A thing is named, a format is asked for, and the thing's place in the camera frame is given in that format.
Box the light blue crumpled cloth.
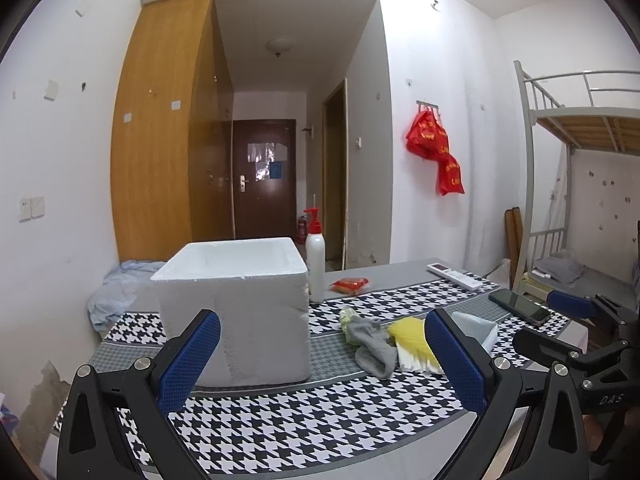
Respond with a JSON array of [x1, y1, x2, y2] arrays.
[[87, 260, 165, 337]]

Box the metal bunk bed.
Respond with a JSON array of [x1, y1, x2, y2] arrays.
[[512, 63, 639, 311]]

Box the white tissue stack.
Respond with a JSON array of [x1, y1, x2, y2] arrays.
[[396, 341, 444, 376]]

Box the yellow foam fruit net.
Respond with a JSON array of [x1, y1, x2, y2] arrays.
[[388, 316, 430, 356]]

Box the dark brown entrance door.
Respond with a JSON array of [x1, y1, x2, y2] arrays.
[[232, 119, 296, 240]]

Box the black smartphone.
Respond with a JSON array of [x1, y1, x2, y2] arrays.
[[488, 289, 551, 326]]

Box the wooden boards against wall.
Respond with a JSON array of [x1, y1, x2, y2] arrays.
[[504, 207, 523, 286]]

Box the grey sock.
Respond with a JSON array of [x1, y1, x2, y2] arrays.
[[345, 315, 398, 379]]

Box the red snack packet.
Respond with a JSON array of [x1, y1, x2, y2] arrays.
[[330, 278, 369, 296]]

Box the white styrofoam box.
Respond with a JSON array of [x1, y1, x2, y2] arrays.
[[151, 237, 310, 389]]

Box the side doorway wooden frame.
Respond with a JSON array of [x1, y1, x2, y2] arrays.
[[322, 80, 348, 271]]

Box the houndstooth table cloth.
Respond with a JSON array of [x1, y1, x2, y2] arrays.
[[39, 258, 589, 480]]

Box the white wall socket pair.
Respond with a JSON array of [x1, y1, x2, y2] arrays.
[[18, 196, 46, 222]]

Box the ceiling lamp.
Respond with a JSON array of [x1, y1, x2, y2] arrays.
[[265, 37, 295, 58]]

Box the wooden wardrobe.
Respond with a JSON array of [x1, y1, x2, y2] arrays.
[[111, 0, 233, 261]]

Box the red fire extinguisher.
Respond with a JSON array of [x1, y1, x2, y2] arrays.
[[297, 214, 307, 244]]

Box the white remote control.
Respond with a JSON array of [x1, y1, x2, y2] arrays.
[[427, 263, 483, 292]]

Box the white lotion pump bottle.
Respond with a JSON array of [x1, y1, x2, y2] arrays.
[[304, 207, 326, 304]]

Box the green plastic bag bundle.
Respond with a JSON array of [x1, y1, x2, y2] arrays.
[[338, 308, 357, 346]]

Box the red hanging plastic bags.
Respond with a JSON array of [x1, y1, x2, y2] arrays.
[[406, 110, 465, 196]]

